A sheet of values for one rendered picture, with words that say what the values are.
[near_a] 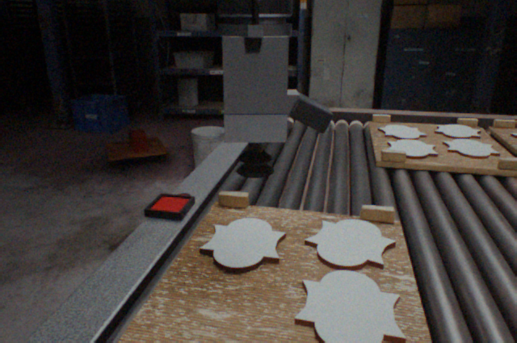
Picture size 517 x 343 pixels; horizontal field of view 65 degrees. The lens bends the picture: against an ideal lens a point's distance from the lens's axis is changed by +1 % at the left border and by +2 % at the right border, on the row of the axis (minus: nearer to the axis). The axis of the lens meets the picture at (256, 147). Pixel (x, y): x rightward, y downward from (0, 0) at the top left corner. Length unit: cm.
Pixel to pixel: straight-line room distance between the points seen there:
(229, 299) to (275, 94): 29
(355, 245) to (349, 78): 457
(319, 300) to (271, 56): 31
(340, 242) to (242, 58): 38
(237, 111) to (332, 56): 473
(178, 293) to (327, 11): 467
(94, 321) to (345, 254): 36
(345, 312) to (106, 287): 34
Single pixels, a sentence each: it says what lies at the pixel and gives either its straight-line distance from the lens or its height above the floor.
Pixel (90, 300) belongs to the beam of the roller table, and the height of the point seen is 92.
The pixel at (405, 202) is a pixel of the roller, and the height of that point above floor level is 92.
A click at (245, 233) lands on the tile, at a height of 95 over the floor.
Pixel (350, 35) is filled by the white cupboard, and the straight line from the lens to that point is 511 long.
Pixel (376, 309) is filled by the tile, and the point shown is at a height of 95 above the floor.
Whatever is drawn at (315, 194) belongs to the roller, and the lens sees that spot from 88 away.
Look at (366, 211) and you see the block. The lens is 75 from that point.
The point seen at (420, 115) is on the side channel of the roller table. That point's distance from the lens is 154.
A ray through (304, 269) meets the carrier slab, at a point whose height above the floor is 94.
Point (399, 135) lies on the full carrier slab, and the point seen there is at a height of 95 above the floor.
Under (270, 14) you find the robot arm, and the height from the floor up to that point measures 129.
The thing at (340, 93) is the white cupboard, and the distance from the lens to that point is 518.
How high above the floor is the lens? 129
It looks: 18 degrees down
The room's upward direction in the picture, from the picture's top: straight up
